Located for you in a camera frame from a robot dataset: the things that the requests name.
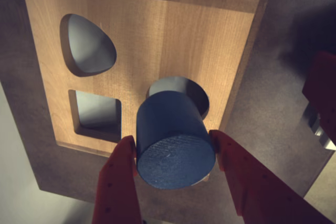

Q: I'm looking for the wooden shape sorter box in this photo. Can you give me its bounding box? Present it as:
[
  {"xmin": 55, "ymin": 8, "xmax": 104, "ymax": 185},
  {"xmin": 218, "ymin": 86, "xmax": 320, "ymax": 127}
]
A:
[{"xmin": 18, "ymin": 0, "xmax": 269, "ymax": 183}]

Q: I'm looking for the blue cylinder block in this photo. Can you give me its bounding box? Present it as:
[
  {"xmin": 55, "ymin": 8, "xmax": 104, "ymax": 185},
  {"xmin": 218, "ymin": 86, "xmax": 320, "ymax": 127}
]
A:
[{"xmin": 135, "ymin": 90, "xmax": 216, "ymax": 190}]

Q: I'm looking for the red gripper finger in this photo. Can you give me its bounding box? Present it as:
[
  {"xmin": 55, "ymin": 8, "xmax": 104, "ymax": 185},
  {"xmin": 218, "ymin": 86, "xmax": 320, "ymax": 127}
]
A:
[
  {"xmin": 91, "ymin": 134, "xmax": 144, "ymax": 224},
  {"xmin": 208, "ymin": 129, "xmax": 334, "ymax": 224}
]

